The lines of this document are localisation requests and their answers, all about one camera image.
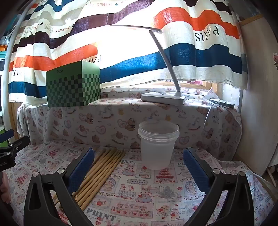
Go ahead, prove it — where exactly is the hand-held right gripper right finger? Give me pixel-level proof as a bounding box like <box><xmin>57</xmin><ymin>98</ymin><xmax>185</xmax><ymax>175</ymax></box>
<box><xmin>183</xmin><ymin>147</ymin><xmax>254</xmax><ymax>226</ymax></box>

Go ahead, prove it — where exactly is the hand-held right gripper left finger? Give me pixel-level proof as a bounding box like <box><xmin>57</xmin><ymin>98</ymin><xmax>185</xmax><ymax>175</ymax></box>
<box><xmin>23</xmin><ymin>148</ymin><xmax>95</xmax><ymax>226</ymax></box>

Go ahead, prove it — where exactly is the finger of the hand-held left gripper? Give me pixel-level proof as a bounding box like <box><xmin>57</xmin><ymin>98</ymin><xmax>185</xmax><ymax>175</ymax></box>
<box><xmin>0</xmin><ymin>136</ymin><xmax>30</xmax><ymax>160</ymax></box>
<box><xmin>0</xmin><ymin>129</ymin><xmax>15</xmax><ymax>143</ymax></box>

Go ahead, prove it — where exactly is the bundle of bamboo chopsticks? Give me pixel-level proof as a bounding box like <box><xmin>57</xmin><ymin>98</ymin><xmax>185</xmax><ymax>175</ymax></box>
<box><xmin>52</xmin><ymin>148</ymin><xmax>127</xmax><ymax>212</ymax></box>

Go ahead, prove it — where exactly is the clear plastic cup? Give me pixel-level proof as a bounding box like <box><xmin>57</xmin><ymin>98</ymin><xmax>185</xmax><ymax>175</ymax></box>
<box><xmin>137</xmin><ymin>121</ymin><xmax>180</xmax><ymax>170</ymax></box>

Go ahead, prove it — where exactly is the person's left hand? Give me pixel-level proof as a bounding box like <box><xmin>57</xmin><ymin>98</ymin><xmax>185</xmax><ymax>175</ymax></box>
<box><xmin>0</xmin><ymin>180</ymin><xmax>12</xmax><ymax>205</ymax></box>

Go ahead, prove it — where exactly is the white desk lamp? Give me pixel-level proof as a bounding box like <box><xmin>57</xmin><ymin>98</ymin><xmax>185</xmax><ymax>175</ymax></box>
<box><xmin>110</xmin><ymin>24</ymin><xmax>186</xmax><ymax>106</ymax></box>

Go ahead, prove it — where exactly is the green checkered box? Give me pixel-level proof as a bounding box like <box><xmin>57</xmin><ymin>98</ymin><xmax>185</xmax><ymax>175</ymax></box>
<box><xmin>46</xmin><ymin>60</ymin><xmax>101</xmax><ymax>108</ymax></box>

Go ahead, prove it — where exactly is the striped curtain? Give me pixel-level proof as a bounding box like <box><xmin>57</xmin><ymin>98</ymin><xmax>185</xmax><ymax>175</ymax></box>
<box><xmin>8</xmin><ymin>0</ymin><xmax>249</xmax><ymax>103</ymax></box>

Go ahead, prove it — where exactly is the white cable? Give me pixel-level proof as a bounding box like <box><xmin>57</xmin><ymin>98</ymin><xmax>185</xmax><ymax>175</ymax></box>
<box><xmin>203</xmin><ymin>102</ymin><xmax>218</xmax><ymax>139</ymax></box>

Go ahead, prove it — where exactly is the wooden window frame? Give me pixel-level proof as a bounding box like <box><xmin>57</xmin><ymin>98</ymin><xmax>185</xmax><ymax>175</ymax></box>
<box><xmin>203</xmin><ymin>80</ymin><xmax>224</xmax><ymax>101</ymax></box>

